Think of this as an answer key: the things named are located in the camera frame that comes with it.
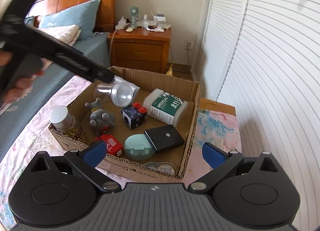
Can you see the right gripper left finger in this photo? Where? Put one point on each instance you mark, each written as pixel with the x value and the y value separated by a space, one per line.
pixel 84 165

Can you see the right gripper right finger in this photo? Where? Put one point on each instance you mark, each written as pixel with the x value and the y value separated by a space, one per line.
pixel 223 166

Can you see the capsule jar with silver lid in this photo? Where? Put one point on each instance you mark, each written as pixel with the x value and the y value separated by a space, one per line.
pixel 66 123

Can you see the grey elephant toy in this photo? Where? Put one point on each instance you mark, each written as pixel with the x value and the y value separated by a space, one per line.
pixel 100 120

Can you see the mint green round case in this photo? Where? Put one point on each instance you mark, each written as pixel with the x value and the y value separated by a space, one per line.
pixel 137 147

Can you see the correction tape dispenser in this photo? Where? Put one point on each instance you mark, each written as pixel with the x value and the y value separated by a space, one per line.
pixel 164 167

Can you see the black square device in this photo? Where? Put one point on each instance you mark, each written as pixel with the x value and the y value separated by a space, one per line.
pixel 164 138

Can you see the black toy block red wheels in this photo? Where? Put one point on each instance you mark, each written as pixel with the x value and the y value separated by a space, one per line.
pixel 134 115

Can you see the white medical cotton bottle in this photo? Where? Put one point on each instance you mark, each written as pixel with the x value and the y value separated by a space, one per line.
pixel 165 107

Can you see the clear plastic jar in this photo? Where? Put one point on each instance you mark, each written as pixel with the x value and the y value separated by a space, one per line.
pixel 121 92

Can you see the person's left hand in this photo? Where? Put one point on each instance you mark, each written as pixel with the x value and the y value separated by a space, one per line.
pixel 21 84

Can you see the blue pillow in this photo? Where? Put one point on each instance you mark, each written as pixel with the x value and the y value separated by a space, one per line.
pixel 29 21
pixel 84 15

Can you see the floral pink table cloth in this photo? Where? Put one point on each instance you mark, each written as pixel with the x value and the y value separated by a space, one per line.
pixel 219 128

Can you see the pink floral quilt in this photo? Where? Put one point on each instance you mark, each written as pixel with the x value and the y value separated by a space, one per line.
pixel 66 34

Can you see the blue bed sheet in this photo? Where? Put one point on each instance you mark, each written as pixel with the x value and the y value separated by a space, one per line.
pixel 19 113

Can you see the white power strip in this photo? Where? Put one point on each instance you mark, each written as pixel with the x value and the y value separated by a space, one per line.
pixel 122 23

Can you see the small green desk fan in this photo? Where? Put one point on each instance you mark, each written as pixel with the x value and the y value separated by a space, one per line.
pixel 133 13

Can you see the wooden nightstand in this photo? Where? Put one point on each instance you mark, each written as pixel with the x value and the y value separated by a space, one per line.
pixel 140 49

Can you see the white louvered closet door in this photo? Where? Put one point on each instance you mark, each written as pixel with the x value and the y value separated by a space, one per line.
pixel 262 58

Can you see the clear spray bottle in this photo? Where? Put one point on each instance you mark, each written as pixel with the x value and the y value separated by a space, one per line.
pixel 145 22

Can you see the phone stand with device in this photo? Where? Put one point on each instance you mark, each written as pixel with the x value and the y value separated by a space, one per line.
pixel 159 23

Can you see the wall power outlet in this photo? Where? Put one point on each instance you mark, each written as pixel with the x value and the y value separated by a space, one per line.
pixel 188 45

